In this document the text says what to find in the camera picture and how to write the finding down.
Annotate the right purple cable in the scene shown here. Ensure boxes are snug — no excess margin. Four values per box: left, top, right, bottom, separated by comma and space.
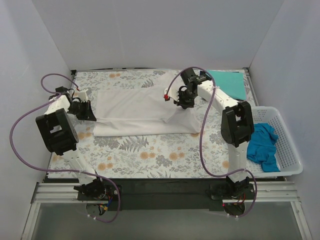
163, 66, 256, 221

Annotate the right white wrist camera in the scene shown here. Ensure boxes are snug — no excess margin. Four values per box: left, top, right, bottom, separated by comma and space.
163, 87, 179, 102

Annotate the folded teal t shirt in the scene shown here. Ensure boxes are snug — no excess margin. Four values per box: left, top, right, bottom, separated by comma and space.
207, 70, 239, 98

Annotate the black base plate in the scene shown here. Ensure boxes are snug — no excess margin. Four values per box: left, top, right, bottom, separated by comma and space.
76, 177, 256, 213

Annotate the folded black t shirt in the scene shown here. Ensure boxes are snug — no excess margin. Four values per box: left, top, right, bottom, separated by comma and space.
229, 72, 247, 101

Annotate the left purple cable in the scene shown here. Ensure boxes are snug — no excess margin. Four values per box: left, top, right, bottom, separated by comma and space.
9, 73, 123, 224

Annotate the blue t shirt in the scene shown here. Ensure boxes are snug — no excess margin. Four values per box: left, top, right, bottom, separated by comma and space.
246, 123, 280, 173

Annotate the aluminium frame rail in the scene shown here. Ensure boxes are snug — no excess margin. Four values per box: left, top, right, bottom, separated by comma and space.
31, 181, 301, 203

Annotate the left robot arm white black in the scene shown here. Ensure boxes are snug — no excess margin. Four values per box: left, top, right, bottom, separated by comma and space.
35, 86, 107, 200

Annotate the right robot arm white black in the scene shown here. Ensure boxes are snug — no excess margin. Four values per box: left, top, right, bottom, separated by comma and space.
164, 67, 254, 197

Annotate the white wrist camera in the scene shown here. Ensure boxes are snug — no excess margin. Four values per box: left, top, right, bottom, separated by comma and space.
163, 87, 179, 102
72, 90, 89, 103

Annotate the white t shirt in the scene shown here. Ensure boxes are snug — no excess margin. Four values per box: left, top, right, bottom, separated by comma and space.
93, 73, 201, 137

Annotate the floral patterned table mat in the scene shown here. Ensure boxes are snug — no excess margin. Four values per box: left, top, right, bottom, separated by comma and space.
72, 69, 229, 178

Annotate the purple cable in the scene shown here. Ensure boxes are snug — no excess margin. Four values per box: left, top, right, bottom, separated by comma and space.
163, 66, 256, 221
9, 73, 123, 224

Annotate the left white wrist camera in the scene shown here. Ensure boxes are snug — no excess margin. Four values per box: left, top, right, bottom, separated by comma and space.
72, 90, 89, 103

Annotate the white plastic basket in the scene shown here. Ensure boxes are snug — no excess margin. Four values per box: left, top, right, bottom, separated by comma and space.
246, 106, 303, 178

